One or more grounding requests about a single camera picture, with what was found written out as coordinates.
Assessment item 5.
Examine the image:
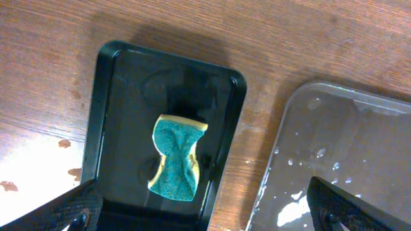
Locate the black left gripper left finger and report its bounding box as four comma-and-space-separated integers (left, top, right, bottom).
1, 179, 103, 231

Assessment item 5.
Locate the dark brown serving tray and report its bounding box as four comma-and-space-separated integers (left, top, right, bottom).
246, 82, 410, 230

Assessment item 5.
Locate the green yellow sponge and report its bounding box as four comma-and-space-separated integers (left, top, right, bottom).
147, 114, 208, 201

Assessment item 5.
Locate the black sponge tray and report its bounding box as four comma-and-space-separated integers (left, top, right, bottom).
82, 41, 247, 230

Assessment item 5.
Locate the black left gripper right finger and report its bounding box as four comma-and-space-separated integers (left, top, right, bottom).
307, 176, 410, 231

